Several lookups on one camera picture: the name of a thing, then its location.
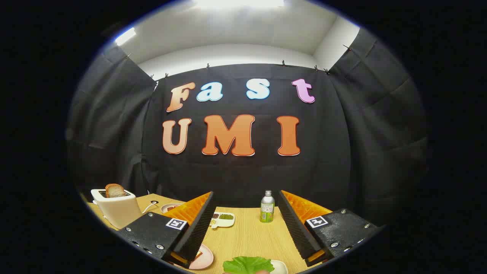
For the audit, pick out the white square plate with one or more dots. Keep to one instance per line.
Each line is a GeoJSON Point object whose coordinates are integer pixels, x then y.
{"type": "Point", "coordinates": [280, 267]}

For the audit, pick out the pink round plate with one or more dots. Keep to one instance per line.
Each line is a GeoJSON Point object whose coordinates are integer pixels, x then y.
{"type": "Point", "coordinates": [205, 259]}

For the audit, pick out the cream white toaster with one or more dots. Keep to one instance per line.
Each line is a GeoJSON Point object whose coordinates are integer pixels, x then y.
{"type": "Point", "coordinates": [118, 213]}

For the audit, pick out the green lettuce leaf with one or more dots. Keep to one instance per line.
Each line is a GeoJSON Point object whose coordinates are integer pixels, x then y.
{"type": "Point", "coordinates": [247, 265]}

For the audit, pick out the ceiling light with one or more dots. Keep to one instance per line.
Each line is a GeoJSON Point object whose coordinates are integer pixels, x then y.
{"type": "Point", "coordinates": [125, 36]}

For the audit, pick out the thick brown-crust bread slice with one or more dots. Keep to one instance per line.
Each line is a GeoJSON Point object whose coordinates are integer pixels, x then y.
{"type": "Point", "coordinates": [115, 191]}

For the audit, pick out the green label metal bottle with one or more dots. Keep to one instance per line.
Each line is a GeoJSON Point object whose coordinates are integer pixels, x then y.
{"type": "Point", "coordinates": [267, 209]}

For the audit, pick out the black backdrop cloth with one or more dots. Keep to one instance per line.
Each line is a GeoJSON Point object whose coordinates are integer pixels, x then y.
{"type": "Point", "coordinates": [236, 175]}

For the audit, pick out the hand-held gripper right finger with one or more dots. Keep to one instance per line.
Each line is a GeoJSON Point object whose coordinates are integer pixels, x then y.
{"type": "Point", "coordinates": [295, 224]}

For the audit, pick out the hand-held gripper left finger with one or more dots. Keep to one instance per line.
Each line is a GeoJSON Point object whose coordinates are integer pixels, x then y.
{"type": "Point", "coordinates": [198, 228]}

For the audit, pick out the pile of green beans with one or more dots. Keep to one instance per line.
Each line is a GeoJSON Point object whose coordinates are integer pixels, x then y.
{"type": "Point", "coordinates": [226, 216]}

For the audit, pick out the round white plate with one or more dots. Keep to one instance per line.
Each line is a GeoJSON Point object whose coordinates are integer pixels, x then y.
{"type": "Point", "coordinates": [165, 209]}

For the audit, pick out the white divided dish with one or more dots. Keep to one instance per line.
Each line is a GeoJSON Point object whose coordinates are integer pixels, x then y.
{"type": "Point", "coordinates": [228, 223]}

